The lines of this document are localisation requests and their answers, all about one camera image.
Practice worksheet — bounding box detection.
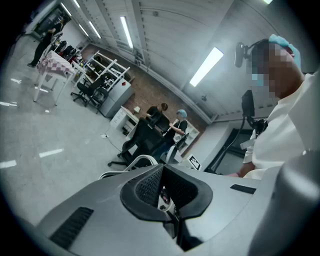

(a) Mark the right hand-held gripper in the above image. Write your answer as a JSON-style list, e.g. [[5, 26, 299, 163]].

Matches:
[[186, 154, 203, 172]]

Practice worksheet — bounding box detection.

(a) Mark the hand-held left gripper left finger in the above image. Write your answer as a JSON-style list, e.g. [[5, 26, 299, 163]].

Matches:
[[37, 164, 185, 255]]

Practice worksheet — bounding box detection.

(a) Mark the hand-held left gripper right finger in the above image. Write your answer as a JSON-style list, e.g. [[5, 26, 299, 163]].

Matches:
[[162, 164, 266, 244]]

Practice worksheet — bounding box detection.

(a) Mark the person's right forearm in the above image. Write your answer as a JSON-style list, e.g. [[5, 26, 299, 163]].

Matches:
[[224, 161, 255, 179]]

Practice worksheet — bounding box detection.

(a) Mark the white shelf unit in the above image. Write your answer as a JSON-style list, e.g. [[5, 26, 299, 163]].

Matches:
[[183, 119, 201, 153]]

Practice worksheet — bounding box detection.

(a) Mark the black chest device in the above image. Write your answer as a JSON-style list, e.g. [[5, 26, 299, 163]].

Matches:
[[241, 89, 256, 118]]

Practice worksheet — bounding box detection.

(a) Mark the white drawer cabinet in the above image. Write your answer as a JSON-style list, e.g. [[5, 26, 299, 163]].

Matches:
[[109, 105, 141, 138]]

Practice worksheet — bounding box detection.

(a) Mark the person's white shirt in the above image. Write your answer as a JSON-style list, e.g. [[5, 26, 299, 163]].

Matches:
[[242, 72, 320, 180]]

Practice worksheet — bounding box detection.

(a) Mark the ceiling light panel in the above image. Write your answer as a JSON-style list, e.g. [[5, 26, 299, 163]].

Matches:
[[78, 23, 90, 38], [119, 16, 134, 49], [88, 21, 102, 40], [189, 46, 224, 88]]

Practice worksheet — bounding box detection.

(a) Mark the grey cabinet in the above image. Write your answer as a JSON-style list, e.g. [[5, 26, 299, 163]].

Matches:
[[99, 77, 135, 119]]

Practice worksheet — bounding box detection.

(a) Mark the blue face mask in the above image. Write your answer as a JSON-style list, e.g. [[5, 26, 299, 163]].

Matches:
[[251, 73, 266, 87]]

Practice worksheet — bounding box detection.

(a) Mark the person's head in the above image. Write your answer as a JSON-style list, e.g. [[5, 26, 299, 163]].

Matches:
[[246, 38, 306, 101]]

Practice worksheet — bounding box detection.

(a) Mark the white shelf rack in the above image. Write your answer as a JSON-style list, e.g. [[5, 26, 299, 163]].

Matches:
[[73, 49, 131, 88]]

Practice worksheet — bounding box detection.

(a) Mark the white table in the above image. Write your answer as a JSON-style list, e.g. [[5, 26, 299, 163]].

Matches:
[[33, 49, 77, 106]]

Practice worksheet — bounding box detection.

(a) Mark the pink checked tablecloth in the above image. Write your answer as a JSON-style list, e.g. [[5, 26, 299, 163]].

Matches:
[[36, 49, 76, 75]]

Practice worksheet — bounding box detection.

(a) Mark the blue hair cap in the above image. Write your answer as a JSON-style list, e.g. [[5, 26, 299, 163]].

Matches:
[[268, 34, 302, 71]]

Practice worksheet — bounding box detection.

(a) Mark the rack of dark clothes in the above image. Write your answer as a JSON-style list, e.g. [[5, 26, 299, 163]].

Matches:
[[53, 39, 83, 63]]

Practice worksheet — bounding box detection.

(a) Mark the black cable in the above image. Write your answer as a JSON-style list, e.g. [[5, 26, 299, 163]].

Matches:
[[204, 116, 247, 173]]

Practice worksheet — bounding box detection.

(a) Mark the black head camera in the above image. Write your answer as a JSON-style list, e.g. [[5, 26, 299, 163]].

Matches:
[[234, 41, 251, 68]]

